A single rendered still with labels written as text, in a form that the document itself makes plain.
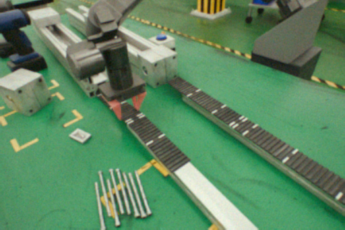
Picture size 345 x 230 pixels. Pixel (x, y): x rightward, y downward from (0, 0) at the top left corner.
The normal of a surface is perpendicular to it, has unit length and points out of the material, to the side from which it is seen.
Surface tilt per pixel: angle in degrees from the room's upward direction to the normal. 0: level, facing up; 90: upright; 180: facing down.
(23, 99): 90
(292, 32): 90
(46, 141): 0
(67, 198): 0
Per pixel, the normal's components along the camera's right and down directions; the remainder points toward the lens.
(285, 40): -0.73, 0.45
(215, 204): -0.06, -0.79
